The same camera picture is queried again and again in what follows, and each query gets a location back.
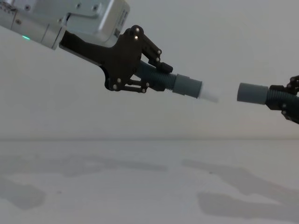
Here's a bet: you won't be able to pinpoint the white table cloth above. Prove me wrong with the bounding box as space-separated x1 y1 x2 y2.
0 139 299 224

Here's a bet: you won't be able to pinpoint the white curtain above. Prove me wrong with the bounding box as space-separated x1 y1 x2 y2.
0 0 299 141

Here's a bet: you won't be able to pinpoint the ribbed hose with white nozzle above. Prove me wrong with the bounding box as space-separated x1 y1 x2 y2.
133 59 220 104

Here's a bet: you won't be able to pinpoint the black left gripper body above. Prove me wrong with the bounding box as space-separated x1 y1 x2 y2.
59 27 143 91

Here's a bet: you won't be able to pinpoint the ribbed hose with grey cuff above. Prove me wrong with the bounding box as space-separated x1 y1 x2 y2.
236 82 299 111

